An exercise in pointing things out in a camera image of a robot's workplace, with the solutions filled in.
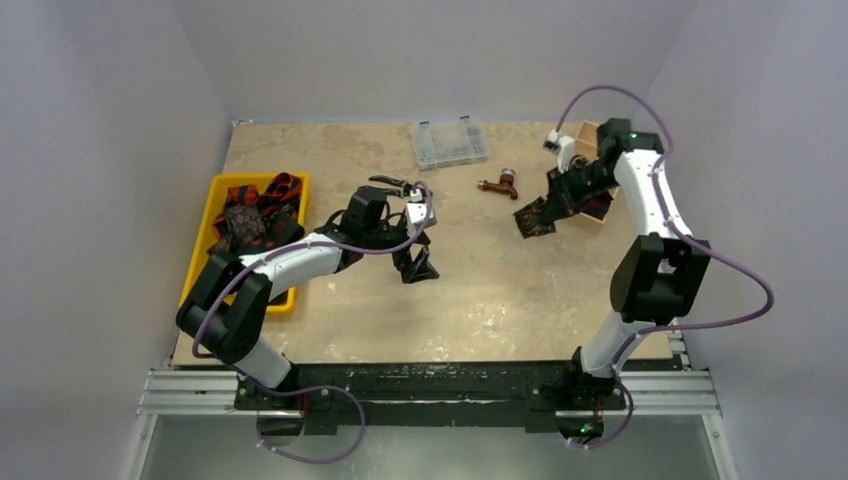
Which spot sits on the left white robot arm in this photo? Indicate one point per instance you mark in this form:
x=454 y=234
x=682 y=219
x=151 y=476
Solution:
x=225 y=309

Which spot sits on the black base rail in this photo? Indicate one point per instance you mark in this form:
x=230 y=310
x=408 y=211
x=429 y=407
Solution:
x=536 y=396

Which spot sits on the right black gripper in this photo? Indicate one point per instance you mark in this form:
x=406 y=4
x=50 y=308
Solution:
x=556 y=201

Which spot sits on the clear plastic organizer box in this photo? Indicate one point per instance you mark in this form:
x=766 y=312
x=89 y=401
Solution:
x=450 y=143

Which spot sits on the black handled pliers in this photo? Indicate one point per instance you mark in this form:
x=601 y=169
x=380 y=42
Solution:
x=398 y=188

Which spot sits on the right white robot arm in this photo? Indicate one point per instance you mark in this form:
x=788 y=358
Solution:
x=661 y=273

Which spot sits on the black tie orange hearts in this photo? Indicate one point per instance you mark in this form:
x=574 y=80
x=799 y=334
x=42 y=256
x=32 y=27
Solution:
x=282 y=229

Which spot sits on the dark brown patterned tie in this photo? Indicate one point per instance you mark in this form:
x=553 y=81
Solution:
x=529 y=220

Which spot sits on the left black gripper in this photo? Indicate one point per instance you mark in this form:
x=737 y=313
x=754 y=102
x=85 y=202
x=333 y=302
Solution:
x=418 y=268

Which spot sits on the wooden compartment tray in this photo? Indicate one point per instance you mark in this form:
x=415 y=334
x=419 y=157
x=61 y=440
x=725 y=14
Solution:
x=586 y=146

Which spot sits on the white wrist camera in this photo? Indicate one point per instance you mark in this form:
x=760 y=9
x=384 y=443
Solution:
x=563 y=146
x=415 y=212

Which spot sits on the yellow plastic bin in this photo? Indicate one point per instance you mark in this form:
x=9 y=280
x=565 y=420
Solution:
x=205 y=238

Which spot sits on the orange black striped tie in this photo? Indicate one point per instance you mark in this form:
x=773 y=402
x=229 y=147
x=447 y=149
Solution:
x=269 y=192

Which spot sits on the dark red rolled tie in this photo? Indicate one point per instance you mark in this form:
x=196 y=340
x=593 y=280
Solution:
x=598 y=206

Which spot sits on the brown floral tie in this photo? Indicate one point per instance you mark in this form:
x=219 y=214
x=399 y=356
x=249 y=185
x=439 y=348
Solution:
x=238 y=229

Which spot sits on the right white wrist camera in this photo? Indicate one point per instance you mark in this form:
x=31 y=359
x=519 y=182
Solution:
x=563 y=146

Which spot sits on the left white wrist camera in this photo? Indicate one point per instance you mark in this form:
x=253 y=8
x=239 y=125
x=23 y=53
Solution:
x=415 y=212

